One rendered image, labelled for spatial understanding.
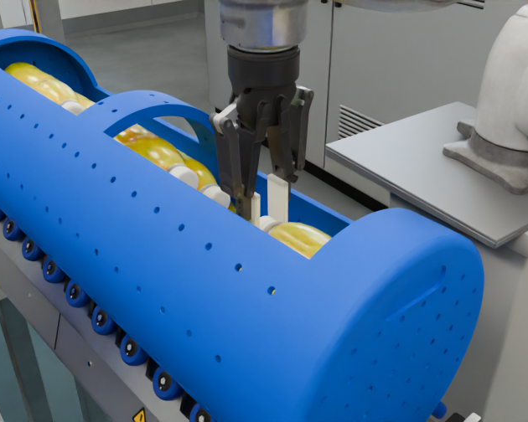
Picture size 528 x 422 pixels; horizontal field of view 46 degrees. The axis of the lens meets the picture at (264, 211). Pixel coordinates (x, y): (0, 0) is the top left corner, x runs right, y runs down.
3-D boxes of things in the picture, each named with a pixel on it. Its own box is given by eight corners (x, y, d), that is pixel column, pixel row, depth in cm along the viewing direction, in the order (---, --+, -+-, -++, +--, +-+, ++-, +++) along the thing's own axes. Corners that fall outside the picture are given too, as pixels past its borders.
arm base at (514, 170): (492, 124, 124) (499, 98, 121) (589, 171, 108) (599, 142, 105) (423, 143, 116) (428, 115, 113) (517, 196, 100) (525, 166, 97)
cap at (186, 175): (181, 198, 78) (189, 203, 77) (158, 189, 75) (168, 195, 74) (195, 171, 78) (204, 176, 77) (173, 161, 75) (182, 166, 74)
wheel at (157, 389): (172, 355, 76) (160, 353, 74) (194, 375, 73) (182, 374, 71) (156, 387, 76) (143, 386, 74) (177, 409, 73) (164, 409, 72)
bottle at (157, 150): (111, 162, 91) (184, 213, 79) (71, 146, 85) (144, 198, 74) (132, 120, 90) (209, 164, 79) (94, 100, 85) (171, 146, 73)
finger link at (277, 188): (266, 174, 74) (271, 172, 74) (267, 223, 77) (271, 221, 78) (283, 183, 72) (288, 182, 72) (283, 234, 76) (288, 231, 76)
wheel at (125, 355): (139, 324, 80) (127, 322, 79) (158, 342, 78) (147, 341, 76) (123, 354, 81) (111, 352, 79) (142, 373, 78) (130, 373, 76)
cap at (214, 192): (194, 209, 81) (203, 215, 80) (205, 182, 80) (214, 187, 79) (214, 214, 84) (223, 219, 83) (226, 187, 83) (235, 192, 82)
